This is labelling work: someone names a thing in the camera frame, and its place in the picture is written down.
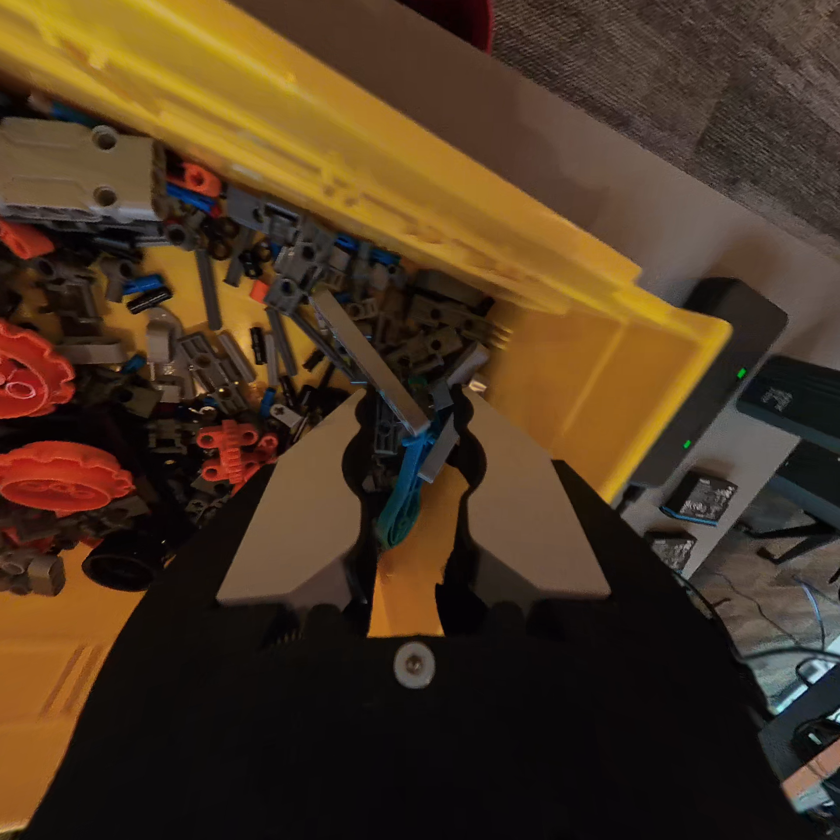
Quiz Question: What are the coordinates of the red plastic bin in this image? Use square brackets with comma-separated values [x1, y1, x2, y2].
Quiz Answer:
[459, 0, 494, 55]

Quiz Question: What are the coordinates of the dark ribbed case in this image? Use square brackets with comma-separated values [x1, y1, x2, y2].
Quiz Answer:
[736, 356, 840, 455]

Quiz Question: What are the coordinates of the small black printed box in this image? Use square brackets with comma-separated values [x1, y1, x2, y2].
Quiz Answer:
[659, 471, 738, 527]
[645, 530, 698, 573]

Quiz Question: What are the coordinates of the dark grey device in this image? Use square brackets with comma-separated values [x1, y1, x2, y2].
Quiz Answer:
[629, 277, 790, 488]

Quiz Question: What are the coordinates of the tangle of floor cables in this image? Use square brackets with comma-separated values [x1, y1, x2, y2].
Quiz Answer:
[682, 571, 840, 723]

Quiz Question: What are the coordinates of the orange toothed wheel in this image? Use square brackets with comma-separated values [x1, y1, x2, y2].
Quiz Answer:
[0, 220, 55, 260]
[0, 441, 137, 513]
[0, 319, 76, 421]

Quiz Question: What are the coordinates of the light grey long panel piece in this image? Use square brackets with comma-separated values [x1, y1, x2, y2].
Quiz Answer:
[310, 290, 435, 435]

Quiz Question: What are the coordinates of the blue brick separator tool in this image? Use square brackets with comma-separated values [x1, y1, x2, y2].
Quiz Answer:
[376, 420, 455, 551]

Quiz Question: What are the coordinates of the white desk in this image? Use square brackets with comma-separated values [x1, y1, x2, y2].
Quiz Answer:
[230, 0, 840, 578]

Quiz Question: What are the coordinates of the black small tyre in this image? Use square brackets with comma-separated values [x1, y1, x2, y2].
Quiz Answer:
[82, 530, 166, 593]

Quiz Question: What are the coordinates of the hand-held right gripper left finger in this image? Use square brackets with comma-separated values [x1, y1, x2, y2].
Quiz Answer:
[215, 387, 371, 636]

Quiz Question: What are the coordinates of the light grey motor block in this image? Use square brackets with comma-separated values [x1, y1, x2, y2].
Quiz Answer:
[0, 117, 168, 224]

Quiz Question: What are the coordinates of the yellow plastic bin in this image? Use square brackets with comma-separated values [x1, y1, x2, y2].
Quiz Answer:
[0, 0, 732, 824]

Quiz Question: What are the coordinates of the pile of building brick pieces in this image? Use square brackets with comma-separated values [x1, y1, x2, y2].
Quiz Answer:
[0, 92, 500, 595]

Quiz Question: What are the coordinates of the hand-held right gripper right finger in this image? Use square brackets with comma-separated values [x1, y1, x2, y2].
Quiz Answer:
[436, 384, 613, 636]

